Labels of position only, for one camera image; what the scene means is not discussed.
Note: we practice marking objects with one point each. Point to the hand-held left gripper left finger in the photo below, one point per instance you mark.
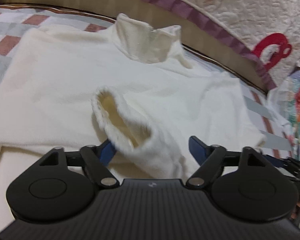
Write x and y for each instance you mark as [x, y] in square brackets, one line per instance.
[107, 153]

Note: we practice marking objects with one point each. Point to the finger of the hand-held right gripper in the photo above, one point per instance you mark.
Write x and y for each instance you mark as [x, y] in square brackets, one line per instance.
[275, 161]

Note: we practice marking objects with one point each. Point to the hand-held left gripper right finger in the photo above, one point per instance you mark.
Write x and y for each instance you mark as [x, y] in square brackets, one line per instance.
[196, 150]

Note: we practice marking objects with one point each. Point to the white fleece sweater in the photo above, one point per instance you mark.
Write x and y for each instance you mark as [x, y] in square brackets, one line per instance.
[65, 80]

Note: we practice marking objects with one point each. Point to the checked floor rug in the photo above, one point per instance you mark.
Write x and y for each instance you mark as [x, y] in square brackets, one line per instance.
[5, 27]

